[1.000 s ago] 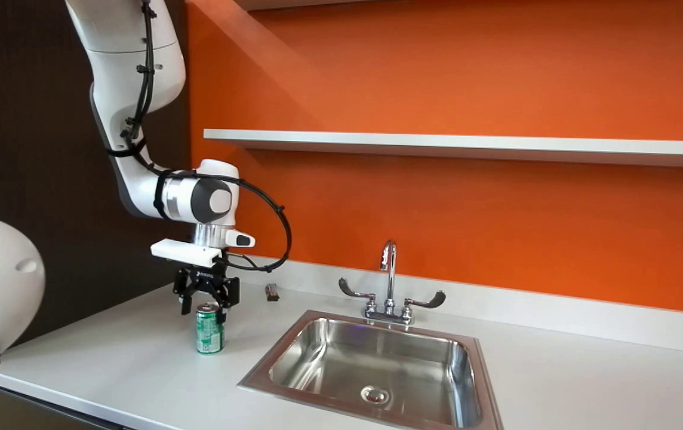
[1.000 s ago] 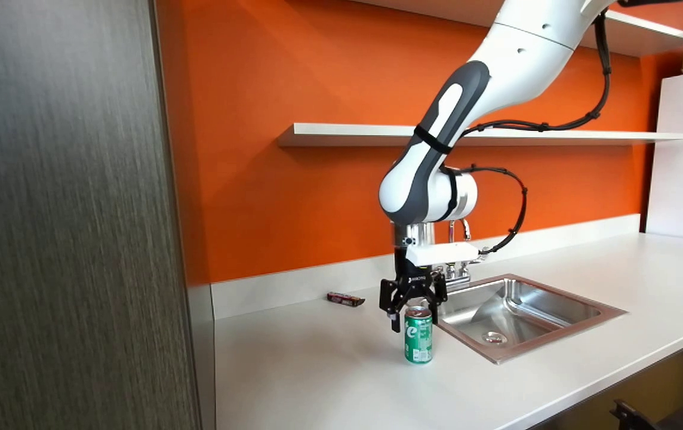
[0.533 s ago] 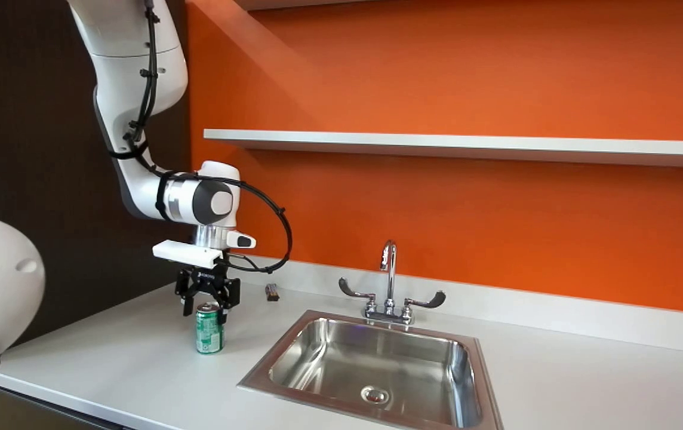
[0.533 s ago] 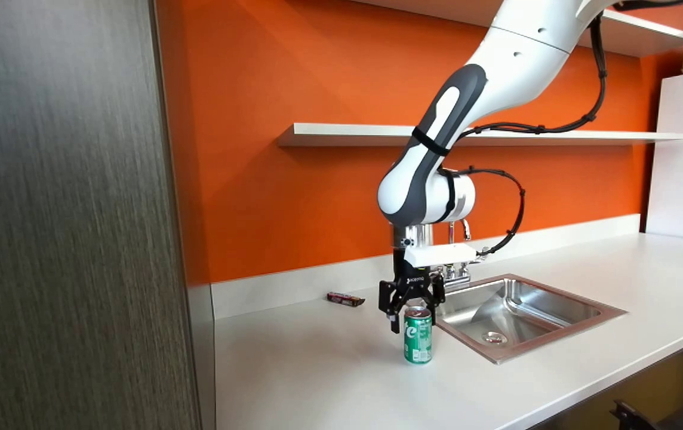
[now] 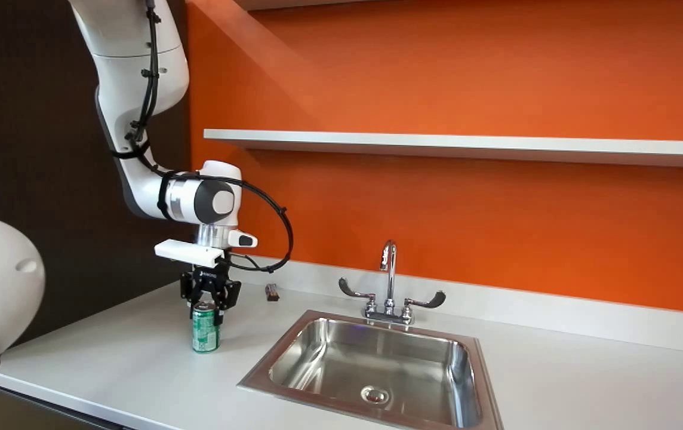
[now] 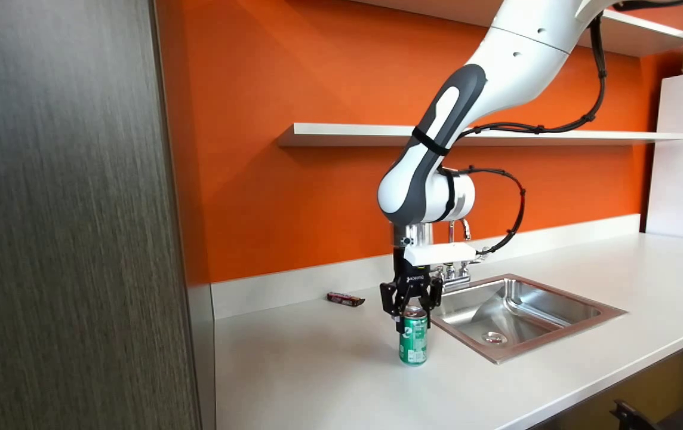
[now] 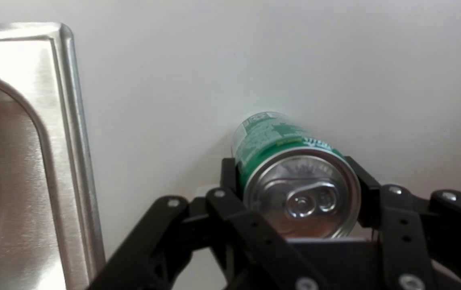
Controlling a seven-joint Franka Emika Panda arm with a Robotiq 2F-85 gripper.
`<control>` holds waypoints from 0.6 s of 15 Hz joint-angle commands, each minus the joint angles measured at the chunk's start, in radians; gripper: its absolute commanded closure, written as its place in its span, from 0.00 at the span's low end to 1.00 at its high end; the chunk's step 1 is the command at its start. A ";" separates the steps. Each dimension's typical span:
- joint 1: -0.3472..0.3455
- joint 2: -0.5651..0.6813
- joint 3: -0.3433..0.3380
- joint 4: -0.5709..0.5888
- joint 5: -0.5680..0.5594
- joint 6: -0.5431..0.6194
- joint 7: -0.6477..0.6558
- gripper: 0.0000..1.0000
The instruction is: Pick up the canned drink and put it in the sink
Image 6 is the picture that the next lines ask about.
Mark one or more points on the long white wall shelf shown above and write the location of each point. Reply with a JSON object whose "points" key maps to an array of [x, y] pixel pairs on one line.
{"points": [[343, 134]]}

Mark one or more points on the white wall shelf under ceiling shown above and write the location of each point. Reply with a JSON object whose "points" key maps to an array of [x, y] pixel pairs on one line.
{"points": [[652, 29]]}

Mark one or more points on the chrome sink faucet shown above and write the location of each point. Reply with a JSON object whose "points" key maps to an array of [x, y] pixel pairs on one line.
{"points": [[457, 270]]}

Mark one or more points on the stainless steel sink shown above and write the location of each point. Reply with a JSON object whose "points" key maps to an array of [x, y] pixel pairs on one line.
{"points": [[532, 314]]}

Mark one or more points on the green drink can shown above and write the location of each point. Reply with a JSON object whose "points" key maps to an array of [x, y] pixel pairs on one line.
{"points": [[414, 337]]}

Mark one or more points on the small dark flat bar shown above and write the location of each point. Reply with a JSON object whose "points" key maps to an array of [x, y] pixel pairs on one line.
{"points": [[345, 299]]}

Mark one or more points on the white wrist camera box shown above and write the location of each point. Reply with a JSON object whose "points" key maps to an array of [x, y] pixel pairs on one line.
{"points": [[439, 255]]}

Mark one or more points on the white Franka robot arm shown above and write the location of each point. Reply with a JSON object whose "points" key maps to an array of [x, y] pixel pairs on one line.
{"points": [[516, 55]]}

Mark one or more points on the dark wood cabinet panel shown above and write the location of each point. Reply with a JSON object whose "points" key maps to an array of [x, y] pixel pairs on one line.
{"points": [[62, 224]]}

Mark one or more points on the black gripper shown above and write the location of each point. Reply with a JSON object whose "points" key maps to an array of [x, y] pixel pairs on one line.
{"points": [[408, 282]]}

